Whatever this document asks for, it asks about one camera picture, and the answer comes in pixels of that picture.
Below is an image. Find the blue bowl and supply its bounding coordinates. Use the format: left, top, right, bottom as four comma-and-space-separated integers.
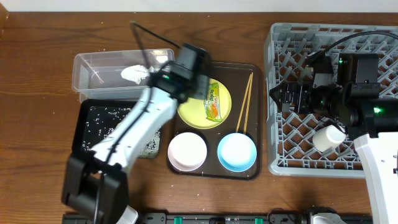
217, 133, 257, 172

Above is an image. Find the clear plastic bin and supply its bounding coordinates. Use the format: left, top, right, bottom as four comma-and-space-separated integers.
72, 49, 174, 101

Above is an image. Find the grey dishwasher rack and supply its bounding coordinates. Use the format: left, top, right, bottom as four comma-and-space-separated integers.
264, 22, 397, 179

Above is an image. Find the spilled rice pile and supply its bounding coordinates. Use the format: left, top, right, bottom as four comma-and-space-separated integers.
81, 107, 161, 157

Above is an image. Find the white cup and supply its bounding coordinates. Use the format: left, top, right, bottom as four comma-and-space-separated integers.
312, 125, 346, 152

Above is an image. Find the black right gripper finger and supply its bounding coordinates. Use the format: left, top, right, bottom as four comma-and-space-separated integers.
271, 95, 284, 112
269, 82, 288, 97

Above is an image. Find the black bin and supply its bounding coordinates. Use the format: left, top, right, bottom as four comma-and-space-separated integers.
71, 98, 162, 159

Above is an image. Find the green snack wrapper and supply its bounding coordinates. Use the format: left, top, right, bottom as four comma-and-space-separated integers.
204, 83, 221, 122

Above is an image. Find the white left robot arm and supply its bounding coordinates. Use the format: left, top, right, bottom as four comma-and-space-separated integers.
61, 44, 212, 223

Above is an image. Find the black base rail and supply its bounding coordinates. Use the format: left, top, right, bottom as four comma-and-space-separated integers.
62, 207, 373, 224

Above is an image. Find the wooden chopstick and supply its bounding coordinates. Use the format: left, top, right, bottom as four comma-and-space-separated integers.
243, 73, 254, 134
236, 75, 251, 132

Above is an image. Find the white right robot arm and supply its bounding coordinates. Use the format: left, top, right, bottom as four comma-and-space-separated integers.
269, 53, 397, 223

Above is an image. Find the yellow plate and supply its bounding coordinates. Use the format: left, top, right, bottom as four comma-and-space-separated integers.
177, 78, 232, 129

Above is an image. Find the dark brown tray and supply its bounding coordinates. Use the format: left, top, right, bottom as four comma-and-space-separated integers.
167, 62, 264, 180

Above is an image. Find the pink bowl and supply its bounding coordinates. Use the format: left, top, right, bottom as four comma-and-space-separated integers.
167, 132, 207, 172

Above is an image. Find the white tissue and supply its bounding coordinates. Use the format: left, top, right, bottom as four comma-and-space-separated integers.
121, 65, 154, 85

